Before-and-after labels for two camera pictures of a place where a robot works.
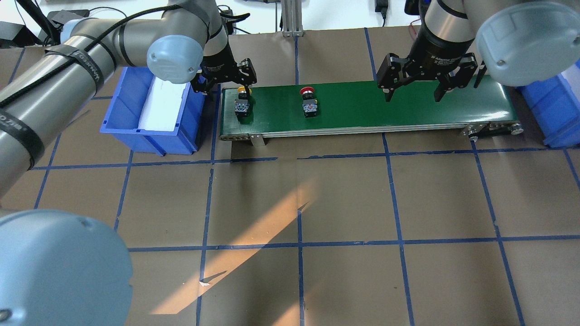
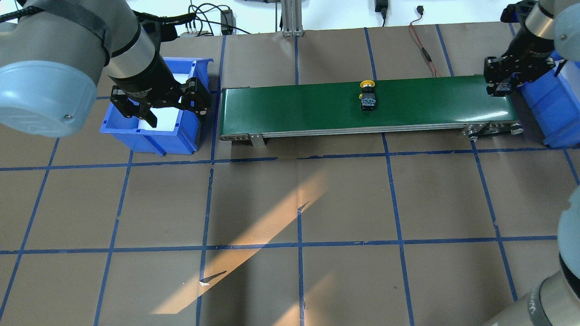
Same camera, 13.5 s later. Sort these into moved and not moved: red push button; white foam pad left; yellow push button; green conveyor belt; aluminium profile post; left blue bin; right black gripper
Moved: yellow push button; red push button; right black gripper
Not moved: aluminium profile post; white foam pad left; green conveyor belt; left blue bin
